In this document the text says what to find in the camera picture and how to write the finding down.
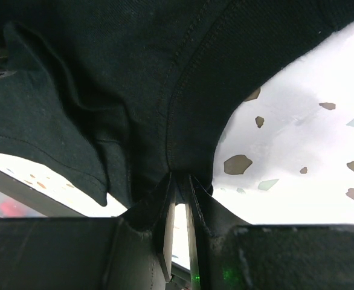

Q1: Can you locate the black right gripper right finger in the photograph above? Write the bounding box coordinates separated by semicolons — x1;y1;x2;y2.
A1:
185;175;354;290

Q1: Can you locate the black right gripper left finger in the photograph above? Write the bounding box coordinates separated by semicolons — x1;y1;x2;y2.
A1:
0;173;177;290

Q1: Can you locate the black t shirt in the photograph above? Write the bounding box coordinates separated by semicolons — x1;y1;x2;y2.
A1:
0;0;354;209

